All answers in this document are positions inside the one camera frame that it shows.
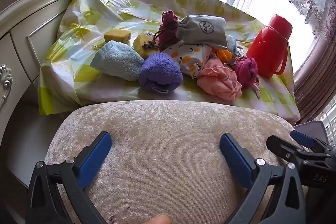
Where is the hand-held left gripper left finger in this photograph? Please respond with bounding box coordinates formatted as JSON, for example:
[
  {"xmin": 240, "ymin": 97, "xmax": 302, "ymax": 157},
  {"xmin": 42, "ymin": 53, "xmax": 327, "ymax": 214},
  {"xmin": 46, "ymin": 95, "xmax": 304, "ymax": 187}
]
[{"xmin": 25, "ymin": 131, "xmax": 112, "ymax": 224}]

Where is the person's left hand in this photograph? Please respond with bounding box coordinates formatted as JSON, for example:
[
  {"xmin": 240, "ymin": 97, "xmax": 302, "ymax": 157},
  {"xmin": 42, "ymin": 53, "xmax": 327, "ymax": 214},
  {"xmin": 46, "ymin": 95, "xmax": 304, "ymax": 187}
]
[{"xmin": 142, "ymin": 214, "xmax": 172, "ymax": 224}]

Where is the mauve patterned curtain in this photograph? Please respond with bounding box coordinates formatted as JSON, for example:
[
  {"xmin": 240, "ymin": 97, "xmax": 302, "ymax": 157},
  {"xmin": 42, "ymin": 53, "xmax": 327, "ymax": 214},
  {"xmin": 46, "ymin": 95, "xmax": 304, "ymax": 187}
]
[{"xmin": 293, "ymin": 1, "xmax": 336, "ymax": 123}]

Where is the grey drawstring pouch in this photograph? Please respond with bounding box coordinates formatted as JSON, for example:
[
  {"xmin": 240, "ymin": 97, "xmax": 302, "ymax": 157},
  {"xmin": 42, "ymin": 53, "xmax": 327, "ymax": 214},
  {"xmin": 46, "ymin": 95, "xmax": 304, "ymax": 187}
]
[{"xmin": 175, "ymin": 15, "xmax": 228, "ymax": 50}]

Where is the magenta knitted sock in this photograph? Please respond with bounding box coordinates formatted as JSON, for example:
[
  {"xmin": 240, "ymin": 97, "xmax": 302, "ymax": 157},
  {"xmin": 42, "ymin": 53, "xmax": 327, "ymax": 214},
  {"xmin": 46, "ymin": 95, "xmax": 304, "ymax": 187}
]
[{"xmin": 235, "ymin": 57, "xmax": 259, "ymax": 90}]

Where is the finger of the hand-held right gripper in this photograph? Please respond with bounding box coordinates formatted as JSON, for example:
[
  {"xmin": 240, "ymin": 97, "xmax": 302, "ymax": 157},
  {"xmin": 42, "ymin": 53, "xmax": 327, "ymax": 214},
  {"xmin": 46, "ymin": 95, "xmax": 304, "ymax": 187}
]
[
  {"xmin": 266, "ymin": 134, "xmax": 336, "ymax": 189},
  {"xmin": 290, "ymin": 130, "xmax": 336, "ymax": 159}
]

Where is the white dresser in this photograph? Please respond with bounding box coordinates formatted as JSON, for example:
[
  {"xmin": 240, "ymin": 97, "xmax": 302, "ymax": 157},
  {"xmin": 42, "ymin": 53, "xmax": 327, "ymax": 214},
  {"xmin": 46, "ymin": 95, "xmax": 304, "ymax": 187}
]
[{"xmin": 0, "ymin": 0, "xmax": 92, "ymax": 111}]

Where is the green checkered plastic tablecloth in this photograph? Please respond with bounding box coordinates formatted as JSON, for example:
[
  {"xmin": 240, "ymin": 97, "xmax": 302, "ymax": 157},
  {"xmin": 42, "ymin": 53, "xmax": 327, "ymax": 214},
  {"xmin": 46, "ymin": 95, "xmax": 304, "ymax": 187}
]
[{"xmin": 38, "ymin": 0, "xmax": 301, "ymax": 125}]

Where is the yellow sponge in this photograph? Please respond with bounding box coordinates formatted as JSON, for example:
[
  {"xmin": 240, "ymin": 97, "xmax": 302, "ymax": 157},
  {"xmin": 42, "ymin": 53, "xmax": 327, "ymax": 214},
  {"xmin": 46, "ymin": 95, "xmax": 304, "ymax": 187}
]
[{"xmin": 104, "ymin": 30, "xmax": 132, "ymax": 44}]

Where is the orange cloth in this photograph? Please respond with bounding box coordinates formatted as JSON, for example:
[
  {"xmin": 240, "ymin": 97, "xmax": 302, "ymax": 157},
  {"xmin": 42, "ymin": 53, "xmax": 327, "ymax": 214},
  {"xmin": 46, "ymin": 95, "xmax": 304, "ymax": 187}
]
[{"xmin": 213, "ymin": 48, "xmax": 233, "ymax": 62}]

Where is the red thermos flask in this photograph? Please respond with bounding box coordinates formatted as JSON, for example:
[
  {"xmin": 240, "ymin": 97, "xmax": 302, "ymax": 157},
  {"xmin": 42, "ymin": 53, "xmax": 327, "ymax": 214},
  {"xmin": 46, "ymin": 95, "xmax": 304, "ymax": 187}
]
[{"xmin": 245, "ymin": 14, "xmax": 293, "ymax": 79}]

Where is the pink cloth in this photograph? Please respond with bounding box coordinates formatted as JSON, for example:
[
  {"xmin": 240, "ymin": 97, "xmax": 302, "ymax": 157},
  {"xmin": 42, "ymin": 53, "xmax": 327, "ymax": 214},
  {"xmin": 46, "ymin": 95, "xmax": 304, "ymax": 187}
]
[{"xmin": 196, "ymin": 57, "xmax": 242, "ymax": 101}]

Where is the silver ornate drawer handle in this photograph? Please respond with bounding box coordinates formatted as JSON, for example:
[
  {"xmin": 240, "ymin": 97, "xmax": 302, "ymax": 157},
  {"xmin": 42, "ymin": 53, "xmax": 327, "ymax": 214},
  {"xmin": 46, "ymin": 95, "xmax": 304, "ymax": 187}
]
[{"xmin": 0, "ymin": 64, "xmax": 13, "ymax": 109}]

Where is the light blue soft pouch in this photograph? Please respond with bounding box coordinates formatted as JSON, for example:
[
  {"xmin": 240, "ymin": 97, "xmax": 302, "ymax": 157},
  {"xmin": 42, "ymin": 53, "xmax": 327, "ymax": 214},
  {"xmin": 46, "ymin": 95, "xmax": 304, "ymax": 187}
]
[{"xmin": 226, "ymin": 35, "xmax": 244, "ymax": 56}]

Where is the purple knitted sock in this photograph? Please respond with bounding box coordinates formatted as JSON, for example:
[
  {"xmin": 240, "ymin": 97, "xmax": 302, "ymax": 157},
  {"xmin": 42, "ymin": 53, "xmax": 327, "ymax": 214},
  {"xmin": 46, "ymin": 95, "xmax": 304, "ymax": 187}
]
[{"xmin": 139, "ymin": 52, "xmax": 183, "ymax": 94}]

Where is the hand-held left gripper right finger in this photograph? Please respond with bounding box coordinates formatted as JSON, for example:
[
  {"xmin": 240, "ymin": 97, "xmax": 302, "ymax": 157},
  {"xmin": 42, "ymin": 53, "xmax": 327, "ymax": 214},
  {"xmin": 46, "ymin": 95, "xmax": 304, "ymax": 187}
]
[{"xmin": 220, "ymin": 133, "xmax": 307, "ymax": 224}]

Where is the white fruit print cloth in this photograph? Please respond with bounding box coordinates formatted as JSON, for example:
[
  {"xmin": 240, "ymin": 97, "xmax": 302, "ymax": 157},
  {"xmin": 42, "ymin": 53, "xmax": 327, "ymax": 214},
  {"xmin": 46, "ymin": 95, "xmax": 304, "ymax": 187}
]
[{"xmin": 160, "ymin": 40, "xmax": 213, "ymax": 80}]

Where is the maroon drawstring pouch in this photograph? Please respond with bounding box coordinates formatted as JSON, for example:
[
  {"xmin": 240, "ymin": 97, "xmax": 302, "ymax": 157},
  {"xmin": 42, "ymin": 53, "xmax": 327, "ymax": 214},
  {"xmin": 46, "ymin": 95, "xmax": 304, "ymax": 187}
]
[{"xmin": 154, "ymin": 11, "xmax": 181, "ymax": 52}]

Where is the light blue towel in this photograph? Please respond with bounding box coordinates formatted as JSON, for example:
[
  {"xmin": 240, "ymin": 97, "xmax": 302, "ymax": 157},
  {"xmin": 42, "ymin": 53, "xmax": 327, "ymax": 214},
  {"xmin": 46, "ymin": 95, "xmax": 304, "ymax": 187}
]
[{"xmin": 90, "ymin": 40, "xmax": 145, "ymax": 82}]

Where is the beige velvet stool cushion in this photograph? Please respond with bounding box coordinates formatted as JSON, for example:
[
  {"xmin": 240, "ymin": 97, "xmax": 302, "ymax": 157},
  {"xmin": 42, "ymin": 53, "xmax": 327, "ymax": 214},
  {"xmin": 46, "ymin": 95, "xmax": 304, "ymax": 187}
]
[{"xmin": 45, "ymin": 100, "xmax": 307, "ymax": 224}]

